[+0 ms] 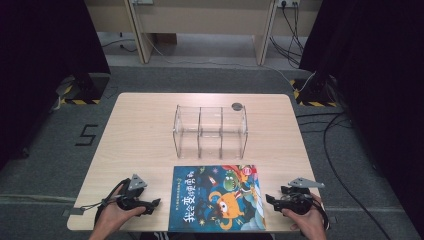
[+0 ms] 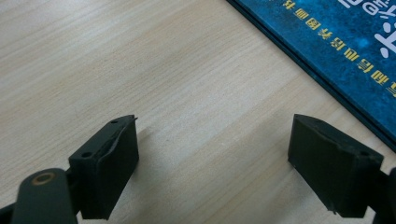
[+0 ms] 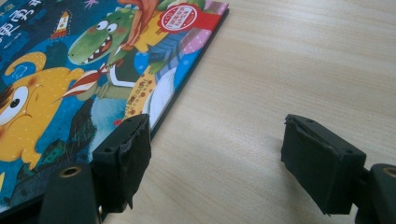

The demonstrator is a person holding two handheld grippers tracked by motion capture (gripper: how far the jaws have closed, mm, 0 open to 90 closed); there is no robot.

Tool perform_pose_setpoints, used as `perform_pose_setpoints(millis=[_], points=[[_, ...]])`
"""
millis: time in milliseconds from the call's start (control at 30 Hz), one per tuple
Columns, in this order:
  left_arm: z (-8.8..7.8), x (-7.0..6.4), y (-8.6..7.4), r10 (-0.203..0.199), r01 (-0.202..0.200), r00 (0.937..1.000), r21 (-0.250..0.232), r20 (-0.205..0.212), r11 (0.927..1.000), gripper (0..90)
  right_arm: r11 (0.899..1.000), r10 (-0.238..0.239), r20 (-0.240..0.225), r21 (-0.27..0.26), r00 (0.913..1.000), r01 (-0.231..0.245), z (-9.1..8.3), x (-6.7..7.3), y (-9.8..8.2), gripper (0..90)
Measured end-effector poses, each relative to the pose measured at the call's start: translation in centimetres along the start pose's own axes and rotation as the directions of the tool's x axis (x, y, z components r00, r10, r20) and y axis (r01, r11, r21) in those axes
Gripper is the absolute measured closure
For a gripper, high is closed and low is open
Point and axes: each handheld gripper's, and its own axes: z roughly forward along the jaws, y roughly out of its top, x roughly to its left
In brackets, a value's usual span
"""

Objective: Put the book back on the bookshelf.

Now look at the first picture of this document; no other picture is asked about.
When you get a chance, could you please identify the person's right hand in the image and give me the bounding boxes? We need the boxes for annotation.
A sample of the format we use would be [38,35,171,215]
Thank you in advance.
[282,194,328,240]

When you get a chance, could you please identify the clear acrylic book rack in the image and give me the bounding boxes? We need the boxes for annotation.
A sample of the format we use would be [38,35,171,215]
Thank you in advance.
[172,104,249,160]

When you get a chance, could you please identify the black curtain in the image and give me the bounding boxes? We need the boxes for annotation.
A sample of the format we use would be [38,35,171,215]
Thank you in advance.
[299,0,424,232]
[0,0,112,172]

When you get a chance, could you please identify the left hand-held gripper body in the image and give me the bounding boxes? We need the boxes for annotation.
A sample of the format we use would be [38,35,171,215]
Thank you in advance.
[116,173,153,212]

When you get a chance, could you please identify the short black floor cable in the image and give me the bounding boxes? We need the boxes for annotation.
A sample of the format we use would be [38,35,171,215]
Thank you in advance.
[100,32,138,54]

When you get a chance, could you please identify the long black floor cable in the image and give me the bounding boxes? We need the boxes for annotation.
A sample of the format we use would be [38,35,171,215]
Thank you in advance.
[295,111,392,240]

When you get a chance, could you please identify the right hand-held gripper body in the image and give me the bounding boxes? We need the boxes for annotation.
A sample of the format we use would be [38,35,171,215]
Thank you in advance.
[281,177,325,215]

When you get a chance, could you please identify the beige wooden desk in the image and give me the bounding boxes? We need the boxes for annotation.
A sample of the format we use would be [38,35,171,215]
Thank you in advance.
[84,0,324,66]

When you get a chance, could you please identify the blue picture book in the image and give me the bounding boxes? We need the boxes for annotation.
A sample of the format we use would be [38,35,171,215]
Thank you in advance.
[167,164,267,233]

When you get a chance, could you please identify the black stand base striped tape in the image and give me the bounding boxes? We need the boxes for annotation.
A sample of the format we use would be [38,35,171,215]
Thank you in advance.
[60,72,112,106]
[289,75,338,108]

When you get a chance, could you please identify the right hand-held gripper cable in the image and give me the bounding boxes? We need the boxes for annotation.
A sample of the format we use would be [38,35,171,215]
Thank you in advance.
[312,199,332,232]

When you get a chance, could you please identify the white floor cable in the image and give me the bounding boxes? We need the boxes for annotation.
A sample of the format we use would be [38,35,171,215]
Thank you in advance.
[142,31,316,93]

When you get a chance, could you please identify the bundle of black cables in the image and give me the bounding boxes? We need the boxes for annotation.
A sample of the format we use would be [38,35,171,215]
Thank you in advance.
[268,2,306,69]

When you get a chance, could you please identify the person's left hand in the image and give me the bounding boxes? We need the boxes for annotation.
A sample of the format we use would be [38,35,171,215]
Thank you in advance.
[96,184,147,234]

